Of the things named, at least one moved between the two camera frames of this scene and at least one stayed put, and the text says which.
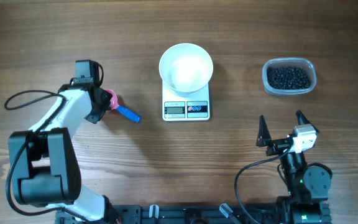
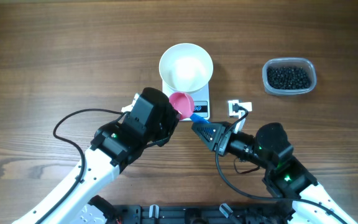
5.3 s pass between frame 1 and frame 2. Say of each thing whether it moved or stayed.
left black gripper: moved
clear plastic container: stayed
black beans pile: stayed
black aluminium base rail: stayed
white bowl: stayed
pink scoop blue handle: moved
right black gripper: moved
